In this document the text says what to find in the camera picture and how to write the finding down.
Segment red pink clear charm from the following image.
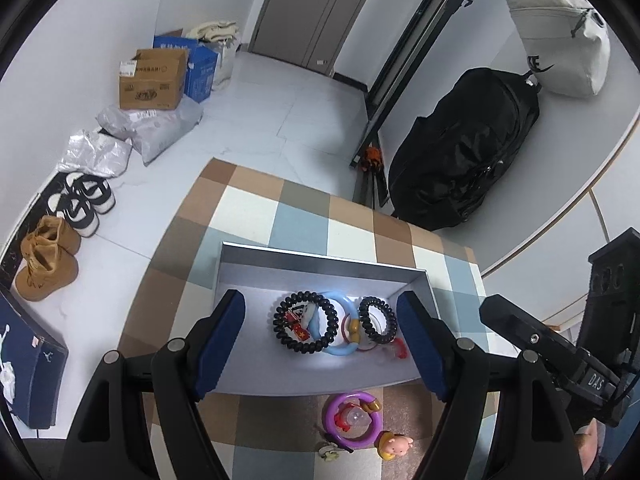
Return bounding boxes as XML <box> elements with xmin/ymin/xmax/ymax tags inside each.
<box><xmin>382</xmin><ymin>337</ymin><xmax>409</xmax><ymax>363</ymax></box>

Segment black spiral hair tie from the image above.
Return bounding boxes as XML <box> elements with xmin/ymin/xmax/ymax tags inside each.
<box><xmin>358</xmin><ymin>294</ymin><xmax>400</xmax><ymax>346</ymax></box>

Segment light blue ring bracelet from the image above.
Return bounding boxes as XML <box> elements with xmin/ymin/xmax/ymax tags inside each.
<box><xmin>307</xmin><ymin>288</ymin><xmax>364</xmax><ymax>358</ymax></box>

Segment black bead bracelet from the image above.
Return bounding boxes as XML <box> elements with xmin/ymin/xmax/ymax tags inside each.
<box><xmin>272</xmin><ymin>289</ymin><xmax>341</xmax><ymax>358</ymax></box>

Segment purple ring bracelet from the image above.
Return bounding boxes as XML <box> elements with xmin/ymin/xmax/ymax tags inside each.
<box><xmin>323</xmin><ymin>391</ymin><xmax>384</xmax><ymax>450</ymax></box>

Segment pink pig charm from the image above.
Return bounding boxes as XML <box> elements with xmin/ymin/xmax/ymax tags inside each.
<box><xmin>376</xmin><ymin>431</ymin><xmax>414</xmax><ymax>460</ymax></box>

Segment small green frog charm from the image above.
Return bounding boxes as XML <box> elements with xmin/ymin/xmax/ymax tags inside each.
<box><xmin>317</xmin><ymin>442</ymin><xmax>345</xmax><ymax>463</ymax></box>

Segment white round badge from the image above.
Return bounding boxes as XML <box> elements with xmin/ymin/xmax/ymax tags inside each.
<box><xmin>284</xmin><ymin>302</ymin><xmax>317</xmax><ymax>342</ymax></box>

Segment person's right hand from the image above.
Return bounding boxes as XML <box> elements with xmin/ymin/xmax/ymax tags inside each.
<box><xmin>575</xmin><ymin>418</ymin><xmax>608</xmax><ymax>480</ymax></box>

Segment grey open shoe box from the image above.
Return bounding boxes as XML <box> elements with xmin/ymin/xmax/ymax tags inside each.
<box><xmin>202</xmin><ymin>240</ymin><xmax>442</xmax><ymax>399</ymax></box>

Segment checkered table cloth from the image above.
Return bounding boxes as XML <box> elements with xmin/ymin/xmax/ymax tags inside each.
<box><xmin>118</xmin><ymin>159</ymin><xmax>490</xmax><ymax>479</ymax></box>

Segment black large backpack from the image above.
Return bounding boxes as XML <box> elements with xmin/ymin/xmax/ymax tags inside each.
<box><xmin>388</xmin><ymin>67</ymin><xmax>540</xmax><ymax>231</ymax></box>

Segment orange black tool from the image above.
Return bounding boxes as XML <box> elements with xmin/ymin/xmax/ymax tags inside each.
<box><xmin>360</xmin><ymin>145</ymin><xmax>383</xmax><ymax>172</ymax></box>

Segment navy shoe box lid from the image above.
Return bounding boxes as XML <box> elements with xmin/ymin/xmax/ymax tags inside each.
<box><xmin>0</xmin><ymin>287</ymin><xmax>68</xmax><ymax>430</ymax></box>

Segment tan suede boot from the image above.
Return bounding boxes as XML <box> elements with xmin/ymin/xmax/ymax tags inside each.
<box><xmin>15</xmin><ymin>243</ymin><xmax>78</xmax><ymax>301</ymax></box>
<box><xmin>21</xmin><ymin>216</ymin><xmax>81</xmax><ymax>258</ymax></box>

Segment black white sneaker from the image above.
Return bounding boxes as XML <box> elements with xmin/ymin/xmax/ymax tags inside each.
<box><xmin>65</xmin><ymin>172</ymin><xmax>116</xmax><ymax>214</ymax></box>
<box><xmin>47</xmin><ymin>192</ymin><xmax>100</xmax><ymax>237</ymax></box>

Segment grey plastic parcel bag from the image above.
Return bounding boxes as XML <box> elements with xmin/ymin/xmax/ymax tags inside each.
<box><xmin>96</xmin><ymin>96</ymin><xmax>204</xmax><ymax>166</ymax></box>

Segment silver plastic bag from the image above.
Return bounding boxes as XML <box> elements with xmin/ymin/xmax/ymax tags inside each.
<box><xmin>55</xmin><ymin>130</ymin><xmax>132</xmax><ymax>179</ymax></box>

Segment brown cardboard box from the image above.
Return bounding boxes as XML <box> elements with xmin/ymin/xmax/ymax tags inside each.
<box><xmin>118</xmin><ymin>48</ymin><xmax>188</xmax><ymax>110</ymax></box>

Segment blue cardboard box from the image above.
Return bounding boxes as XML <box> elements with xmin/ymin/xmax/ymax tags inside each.
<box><xmin>153</xmin><ymin>36</ymin><xmax>218</xmax><ymax>103</ymax></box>

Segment white bag with clothes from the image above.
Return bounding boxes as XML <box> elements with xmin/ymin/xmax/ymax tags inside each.
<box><xmin>186</xmin><ymin>21</ymin><xmax>241</xmax><ymax>91</ymax></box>

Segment white canvas bag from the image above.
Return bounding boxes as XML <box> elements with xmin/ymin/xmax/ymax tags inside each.
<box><xmin>506</xmin><ymin>0</ymin><xmax>611</xmax><ymax>99</ymax></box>

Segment grey door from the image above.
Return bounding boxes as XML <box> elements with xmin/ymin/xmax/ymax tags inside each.
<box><xmin>248</xmin><ymin>0</ymin><xmax>367</xmax><ymax>77</ymax></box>

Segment black metal rack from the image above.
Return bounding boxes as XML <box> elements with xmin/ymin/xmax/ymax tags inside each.
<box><xmin>349</xmin><ymin>0</ymin><xmax>476</xmax><ymax>172</ymax></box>

